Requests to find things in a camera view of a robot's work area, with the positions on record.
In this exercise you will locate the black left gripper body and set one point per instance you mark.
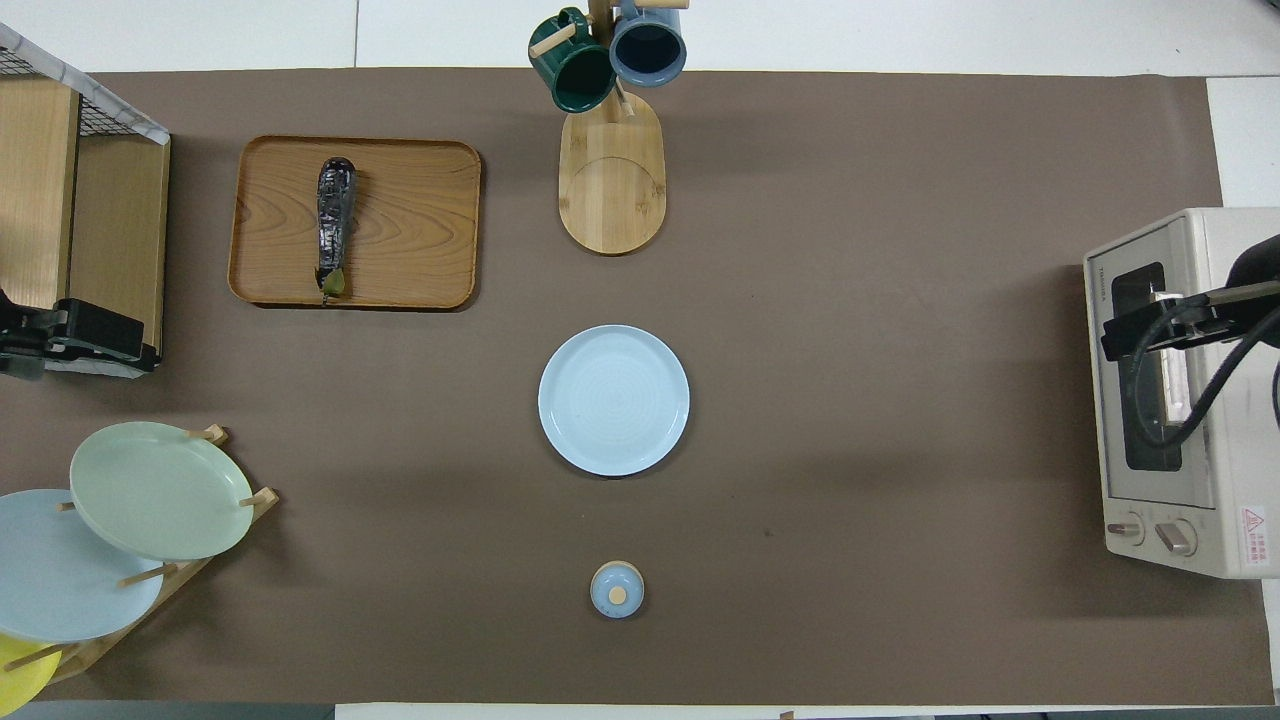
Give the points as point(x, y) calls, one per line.
point(105, 335)

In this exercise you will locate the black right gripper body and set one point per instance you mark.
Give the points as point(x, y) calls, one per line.
point(1160, 325)

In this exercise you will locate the glass oven door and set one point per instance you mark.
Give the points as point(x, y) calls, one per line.
point(1100, 420)

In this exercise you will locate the dark purple eggplant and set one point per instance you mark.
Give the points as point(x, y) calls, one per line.
point(336, 215)

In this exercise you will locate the light blue plate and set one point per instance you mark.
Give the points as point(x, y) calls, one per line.
point(60, 580)
point(613, 400)

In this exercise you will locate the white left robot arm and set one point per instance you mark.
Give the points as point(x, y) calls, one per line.
point(15, 340)

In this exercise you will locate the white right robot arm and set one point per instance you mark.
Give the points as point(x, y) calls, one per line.
point(1258, 280)

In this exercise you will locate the cream toaster oven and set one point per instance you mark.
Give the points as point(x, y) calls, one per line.
point(1240, 440)

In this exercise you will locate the silver oven knob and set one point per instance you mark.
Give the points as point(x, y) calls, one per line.
point(1176, 537)
point(1126, 530)

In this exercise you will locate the pale green plate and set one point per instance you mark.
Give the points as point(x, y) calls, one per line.
point(160, 490)

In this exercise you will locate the wooden plate rack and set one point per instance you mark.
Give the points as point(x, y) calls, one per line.
point(265, 497)

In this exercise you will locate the brown table mat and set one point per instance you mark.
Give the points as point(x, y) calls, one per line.
point(850, 400)

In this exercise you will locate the wooden serving tray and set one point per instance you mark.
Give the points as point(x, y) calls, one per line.
point(420, 222)

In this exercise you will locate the yellow plate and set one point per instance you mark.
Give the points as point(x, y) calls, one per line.
point(20, 680)

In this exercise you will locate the wooden mug tree stand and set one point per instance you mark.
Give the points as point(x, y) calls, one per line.
point(610, 195)

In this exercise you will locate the dark green mug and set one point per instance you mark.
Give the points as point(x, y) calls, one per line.
point(583, 82)

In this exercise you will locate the blue mug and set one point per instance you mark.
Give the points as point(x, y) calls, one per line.
point(648, 52)

